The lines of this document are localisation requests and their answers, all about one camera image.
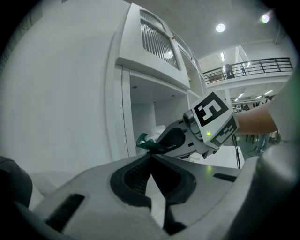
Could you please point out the black balcony railing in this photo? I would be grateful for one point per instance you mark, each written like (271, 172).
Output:
(257, 66)

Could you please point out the person's right forearm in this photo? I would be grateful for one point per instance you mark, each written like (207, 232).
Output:
(255, 122)

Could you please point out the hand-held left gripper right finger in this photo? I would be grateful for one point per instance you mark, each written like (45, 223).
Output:
(206, 182)

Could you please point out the white shelving cabinet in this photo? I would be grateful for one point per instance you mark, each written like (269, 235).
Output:
(117, 93)

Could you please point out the white shelf cubby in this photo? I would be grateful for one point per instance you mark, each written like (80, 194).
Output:
(145, 110)

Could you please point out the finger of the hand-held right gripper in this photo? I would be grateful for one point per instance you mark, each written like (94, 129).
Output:
(174, 138)
(182, 151)

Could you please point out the round ceiling light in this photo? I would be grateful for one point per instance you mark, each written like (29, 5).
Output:
(265, 18)
(220, 27)

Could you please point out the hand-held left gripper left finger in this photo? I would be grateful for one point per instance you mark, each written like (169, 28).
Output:
(93, 201)

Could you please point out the sunflowers in white pot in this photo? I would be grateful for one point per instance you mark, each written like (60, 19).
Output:
(189, 79)

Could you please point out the small teal object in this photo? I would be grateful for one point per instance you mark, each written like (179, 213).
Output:
(146, 143)

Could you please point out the white frosted glass cabinet door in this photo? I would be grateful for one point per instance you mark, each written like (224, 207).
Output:
(157, 42)

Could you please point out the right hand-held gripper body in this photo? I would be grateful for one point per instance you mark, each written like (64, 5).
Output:
(213, 117)

